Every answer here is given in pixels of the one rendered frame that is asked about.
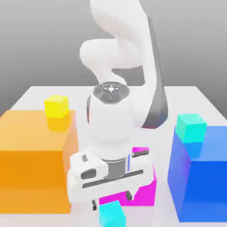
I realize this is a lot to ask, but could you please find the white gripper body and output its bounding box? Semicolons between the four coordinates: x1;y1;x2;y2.
67;156;154;204

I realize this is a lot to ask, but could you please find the small cyan cube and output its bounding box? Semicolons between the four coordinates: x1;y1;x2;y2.
98;200;127;227

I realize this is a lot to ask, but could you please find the small turquoise cube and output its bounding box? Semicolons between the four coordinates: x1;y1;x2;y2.
175;113;207;144

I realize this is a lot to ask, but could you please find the small yellow cube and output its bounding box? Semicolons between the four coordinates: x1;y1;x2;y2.
44;94;70;119

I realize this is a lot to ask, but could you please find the large magenta box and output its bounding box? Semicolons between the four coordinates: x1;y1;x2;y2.
98;146;157;207

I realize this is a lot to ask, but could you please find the large orange box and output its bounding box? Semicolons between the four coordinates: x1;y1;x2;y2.
0;109;79;215

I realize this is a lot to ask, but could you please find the large blue box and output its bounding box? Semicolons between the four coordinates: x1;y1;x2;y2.
167;125;227;223

